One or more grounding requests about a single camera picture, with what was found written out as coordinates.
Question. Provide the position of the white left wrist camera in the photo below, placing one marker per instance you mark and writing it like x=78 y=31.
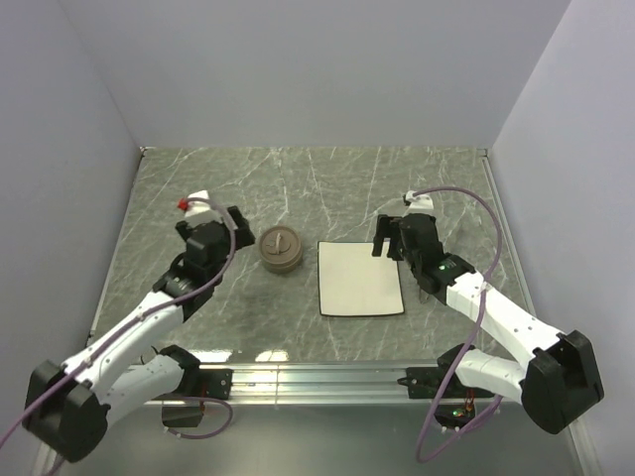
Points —
x=196 y=209

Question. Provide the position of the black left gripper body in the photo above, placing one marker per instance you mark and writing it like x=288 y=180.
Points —
x=243 y=237

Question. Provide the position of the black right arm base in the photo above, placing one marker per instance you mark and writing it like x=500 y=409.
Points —
x=423 y=382

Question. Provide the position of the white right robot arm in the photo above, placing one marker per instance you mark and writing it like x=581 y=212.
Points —
x=553 y=375

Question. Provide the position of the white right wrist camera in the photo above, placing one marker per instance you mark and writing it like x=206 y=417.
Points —
x=418 y=202

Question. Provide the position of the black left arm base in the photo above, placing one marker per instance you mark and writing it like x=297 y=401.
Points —
x=208 y=384

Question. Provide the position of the white rectangular plate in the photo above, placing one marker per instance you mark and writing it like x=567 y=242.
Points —
x=353 y=283

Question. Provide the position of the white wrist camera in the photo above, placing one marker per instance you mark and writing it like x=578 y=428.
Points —
x=196 y=209
x=418 y=202

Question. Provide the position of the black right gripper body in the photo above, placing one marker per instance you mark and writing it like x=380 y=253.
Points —
x=415 y=265

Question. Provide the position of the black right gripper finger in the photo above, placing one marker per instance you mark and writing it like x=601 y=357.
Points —
x=395 y=250
x=382 y=232

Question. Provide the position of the aluminium table edge rail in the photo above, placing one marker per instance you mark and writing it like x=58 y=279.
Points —
x=330 y=384

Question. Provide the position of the beige round lid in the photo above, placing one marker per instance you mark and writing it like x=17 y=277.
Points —
x=280 y=244

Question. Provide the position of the beige round container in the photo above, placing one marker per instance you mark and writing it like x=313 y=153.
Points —
x=281 y=264

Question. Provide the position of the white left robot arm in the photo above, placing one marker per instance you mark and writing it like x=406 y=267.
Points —
x=71 y=405

